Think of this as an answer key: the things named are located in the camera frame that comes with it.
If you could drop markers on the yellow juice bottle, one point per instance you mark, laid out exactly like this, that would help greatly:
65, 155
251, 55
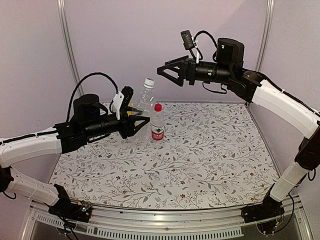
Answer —
131, 113

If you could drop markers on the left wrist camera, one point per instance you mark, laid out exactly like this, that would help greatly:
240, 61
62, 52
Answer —
120, 104

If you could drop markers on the left metal frame post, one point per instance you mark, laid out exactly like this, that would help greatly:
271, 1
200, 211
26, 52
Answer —
61, 7

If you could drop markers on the floral table mat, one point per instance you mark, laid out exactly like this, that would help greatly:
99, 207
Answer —
212, 156

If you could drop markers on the clear plastic bottle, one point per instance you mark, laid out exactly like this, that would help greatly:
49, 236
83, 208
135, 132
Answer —
146, 101

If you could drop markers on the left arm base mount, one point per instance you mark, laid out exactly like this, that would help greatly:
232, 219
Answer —
66, 209

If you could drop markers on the red cap water bottle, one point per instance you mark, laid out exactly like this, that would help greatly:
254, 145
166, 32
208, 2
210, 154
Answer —
157, 124

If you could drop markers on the right metal frame post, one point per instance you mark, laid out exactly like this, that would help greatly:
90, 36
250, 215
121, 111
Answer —
270, 5

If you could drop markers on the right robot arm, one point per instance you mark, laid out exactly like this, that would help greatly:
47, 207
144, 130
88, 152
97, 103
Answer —
254, 87

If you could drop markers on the white blue bottle cap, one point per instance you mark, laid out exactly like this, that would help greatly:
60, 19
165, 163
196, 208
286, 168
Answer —
149, 83

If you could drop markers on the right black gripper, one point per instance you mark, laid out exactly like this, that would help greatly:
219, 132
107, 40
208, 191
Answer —
187, 66

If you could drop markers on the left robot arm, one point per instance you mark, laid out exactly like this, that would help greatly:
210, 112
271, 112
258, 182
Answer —
90, 122

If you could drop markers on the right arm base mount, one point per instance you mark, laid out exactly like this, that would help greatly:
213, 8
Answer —
269, 208

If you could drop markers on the aluminium front rail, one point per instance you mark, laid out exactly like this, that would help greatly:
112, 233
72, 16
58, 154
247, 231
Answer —
118, 223

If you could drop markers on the metal frame post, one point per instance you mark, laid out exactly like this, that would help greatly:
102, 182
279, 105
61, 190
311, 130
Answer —
61, 7
270, 5

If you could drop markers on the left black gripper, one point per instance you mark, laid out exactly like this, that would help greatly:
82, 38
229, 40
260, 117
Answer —
128, 123

